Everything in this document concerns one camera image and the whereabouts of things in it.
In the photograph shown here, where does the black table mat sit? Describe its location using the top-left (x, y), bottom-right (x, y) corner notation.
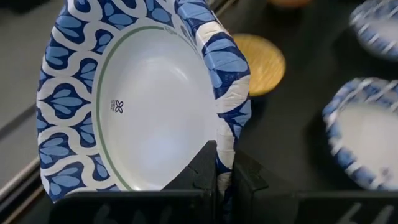
top-left (214, 0), bottom-right (398, 192)

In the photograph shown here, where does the orange textured bowl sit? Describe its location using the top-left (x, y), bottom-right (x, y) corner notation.
top-left (267, 0), bottom-right (313, 9)

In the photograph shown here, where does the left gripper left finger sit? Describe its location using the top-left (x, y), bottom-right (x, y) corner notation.
top-left (49, 140), bottom-right (218, 224)

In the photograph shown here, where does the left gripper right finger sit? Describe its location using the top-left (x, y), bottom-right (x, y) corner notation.
top-left (233, 151), bottom-right (398, 224)

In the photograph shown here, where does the black aluminium table frame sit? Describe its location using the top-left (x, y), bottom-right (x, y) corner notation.
top-left (0, 157), bottom-right (44, 224)

